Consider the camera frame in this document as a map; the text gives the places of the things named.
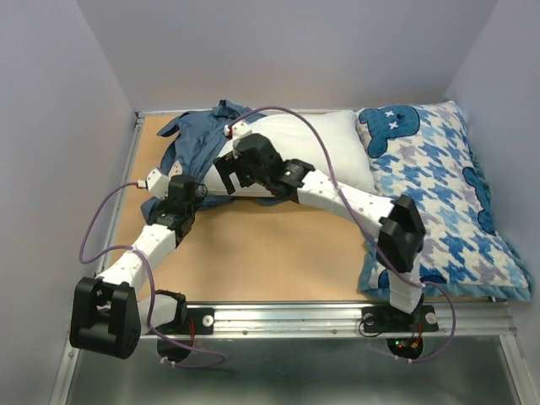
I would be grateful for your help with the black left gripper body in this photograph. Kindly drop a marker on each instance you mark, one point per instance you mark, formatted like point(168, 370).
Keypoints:
point(194, 205)

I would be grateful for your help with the blue white houndstooth pillow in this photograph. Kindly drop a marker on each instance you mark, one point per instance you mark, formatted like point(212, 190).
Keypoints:
point(423, 151)

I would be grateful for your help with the blue cartoon letter pillowcase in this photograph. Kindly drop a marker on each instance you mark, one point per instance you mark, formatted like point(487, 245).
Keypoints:
point(199, 137)

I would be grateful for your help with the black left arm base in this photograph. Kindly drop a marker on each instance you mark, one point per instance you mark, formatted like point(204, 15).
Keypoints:
point(173, 315)

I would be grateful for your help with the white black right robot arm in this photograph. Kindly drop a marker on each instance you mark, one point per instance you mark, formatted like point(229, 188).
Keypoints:
point(392, 226)

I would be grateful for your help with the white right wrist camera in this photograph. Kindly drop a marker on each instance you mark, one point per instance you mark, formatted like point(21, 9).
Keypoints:
point(237, 130)

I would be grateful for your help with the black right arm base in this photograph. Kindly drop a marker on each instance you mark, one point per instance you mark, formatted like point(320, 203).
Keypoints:
point(381, 319)

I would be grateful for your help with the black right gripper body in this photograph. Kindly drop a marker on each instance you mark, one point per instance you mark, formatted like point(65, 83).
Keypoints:
point(233, 161)

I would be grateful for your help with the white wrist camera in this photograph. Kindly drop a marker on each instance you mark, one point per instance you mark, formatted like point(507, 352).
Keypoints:
point(157, 183)
point(237, 130)

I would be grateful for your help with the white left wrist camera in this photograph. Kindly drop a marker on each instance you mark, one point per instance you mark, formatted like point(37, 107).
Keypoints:
point(157, 183)

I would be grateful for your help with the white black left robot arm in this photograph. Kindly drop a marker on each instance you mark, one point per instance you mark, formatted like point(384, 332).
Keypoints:
point(107, 317)

